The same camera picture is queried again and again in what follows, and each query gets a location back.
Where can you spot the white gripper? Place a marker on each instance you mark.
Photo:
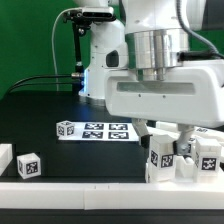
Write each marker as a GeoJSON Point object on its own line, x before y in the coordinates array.
{"type": "Point", "coordinates": [192, 94]}

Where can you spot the white chair seat piece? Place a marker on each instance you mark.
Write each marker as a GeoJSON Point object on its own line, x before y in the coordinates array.
{"type": "Point", "coordinates": [184, 169]}

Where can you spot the white sheet with tags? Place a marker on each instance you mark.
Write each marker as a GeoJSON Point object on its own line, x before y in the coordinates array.
{"type": "Point", "coordinates": [98, 131]}

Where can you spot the small white tagged cube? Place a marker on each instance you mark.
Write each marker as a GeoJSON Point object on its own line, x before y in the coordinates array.
{"type": "Point", "coordinates": [65, 128]}

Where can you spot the white tagged cube front left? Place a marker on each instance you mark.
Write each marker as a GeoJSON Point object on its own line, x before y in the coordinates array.
{"type": "Point", "coordinates": [29, 165]}

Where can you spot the long white chair back post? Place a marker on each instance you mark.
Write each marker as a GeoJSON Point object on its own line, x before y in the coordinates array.
{"type": "Point", "coordinates": [183, 136]}

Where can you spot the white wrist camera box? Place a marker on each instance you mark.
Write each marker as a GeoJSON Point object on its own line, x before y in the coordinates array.
{"type": "Point", "coordinates": [116, 60]}

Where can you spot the white U-shaped boundary frame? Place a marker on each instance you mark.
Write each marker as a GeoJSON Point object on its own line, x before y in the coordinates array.
{"type": "Point", "coordinates": [168, 195]}

